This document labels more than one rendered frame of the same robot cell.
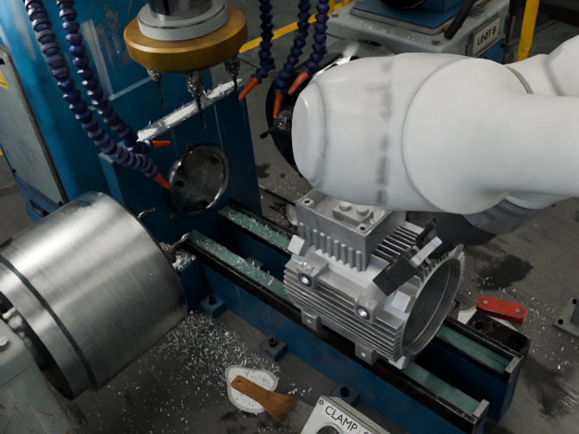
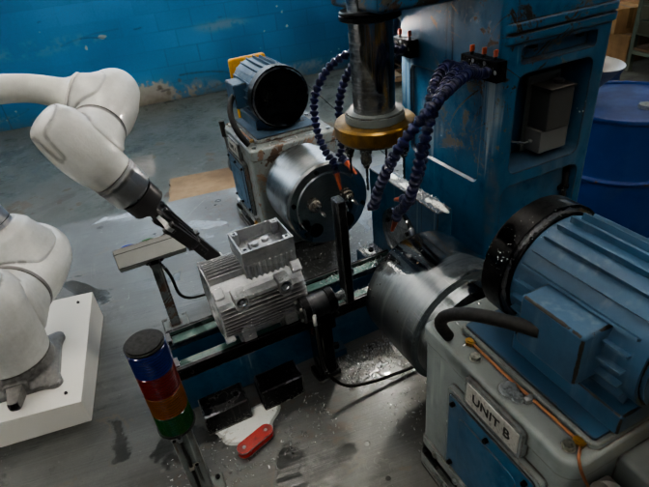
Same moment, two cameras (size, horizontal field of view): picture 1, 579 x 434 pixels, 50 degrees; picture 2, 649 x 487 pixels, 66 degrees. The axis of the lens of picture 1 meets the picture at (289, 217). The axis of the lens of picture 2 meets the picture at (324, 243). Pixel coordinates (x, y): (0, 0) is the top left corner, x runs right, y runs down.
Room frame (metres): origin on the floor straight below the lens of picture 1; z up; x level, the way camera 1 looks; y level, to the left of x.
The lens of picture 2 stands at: (1.15, -0.91, 1.71)
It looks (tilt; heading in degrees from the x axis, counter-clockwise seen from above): 33 degrees down; 112
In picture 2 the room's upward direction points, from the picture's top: 7 degrees counter-clockwise
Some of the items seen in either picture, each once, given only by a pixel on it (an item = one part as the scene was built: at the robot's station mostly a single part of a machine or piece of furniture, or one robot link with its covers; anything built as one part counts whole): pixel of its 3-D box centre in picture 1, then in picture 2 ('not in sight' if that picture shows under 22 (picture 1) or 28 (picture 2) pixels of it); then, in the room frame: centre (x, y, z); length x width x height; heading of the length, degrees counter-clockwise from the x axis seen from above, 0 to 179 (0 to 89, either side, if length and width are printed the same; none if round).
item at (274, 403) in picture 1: (283, 407); not in sight; (0.57, 0.04, 0.80); 0.21 x 0.05 x 0.01; 52
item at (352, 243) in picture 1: (351, 219); (262, 248); (0.67, -0.09, 1.11); 0.12 x 0.11 x 0.07; 45
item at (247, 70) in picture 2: not in sight; (260, 126); (0.40, 0.53, 1.16); 0.33 x 0.26 x 0.42; 134
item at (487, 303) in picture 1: (501, 309); (255, 441); (0.72, -0.36, 0.81); 0.09 x 0.03 x 0.02; 62
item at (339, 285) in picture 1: (374, 276); (253, 287); (0.64, -0.12, 1.01); 0.20 x 0.19 x 0.19; 45
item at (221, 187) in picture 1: (199, 182); (398, 235); (0.93, 0.16, 1.02); 0.15 x 0.02 x 0.15; 134
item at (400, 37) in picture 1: (420, 77); (553, 430); (1.27, -0.33, 0.99); 0.35 x 0.31 x 0.37; 134
